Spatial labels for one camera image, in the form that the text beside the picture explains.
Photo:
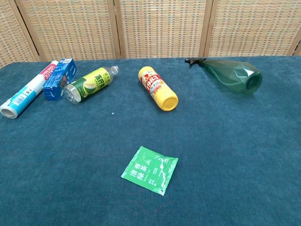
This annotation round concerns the green tea sachet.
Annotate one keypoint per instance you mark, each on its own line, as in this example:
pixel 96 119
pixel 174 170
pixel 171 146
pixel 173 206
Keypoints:
pixel 150 170

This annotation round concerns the blue cardboard box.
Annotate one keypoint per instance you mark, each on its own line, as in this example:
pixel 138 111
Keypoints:
pixel 59 80

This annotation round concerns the woven folding screen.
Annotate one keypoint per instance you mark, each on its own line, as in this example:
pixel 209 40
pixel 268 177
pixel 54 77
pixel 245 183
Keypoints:
pixel 150 28

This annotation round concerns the clear bottle with green label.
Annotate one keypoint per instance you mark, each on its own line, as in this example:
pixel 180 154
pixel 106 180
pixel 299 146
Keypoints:
pixel 90 84

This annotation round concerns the yellow plastic bottle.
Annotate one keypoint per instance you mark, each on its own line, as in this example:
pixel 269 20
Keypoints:
pixel 157 88

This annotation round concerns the blue table cloth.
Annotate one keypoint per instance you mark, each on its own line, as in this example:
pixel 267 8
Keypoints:
pixel 94 153

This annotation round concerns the green spray bottle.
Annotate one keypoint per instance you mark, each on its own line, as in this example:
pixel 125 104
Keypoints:
pixel 231 75

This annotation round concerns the white roll with blue label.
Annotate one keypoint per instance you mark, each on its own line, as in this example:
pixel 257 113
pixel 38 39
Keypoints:
pixel 26 91

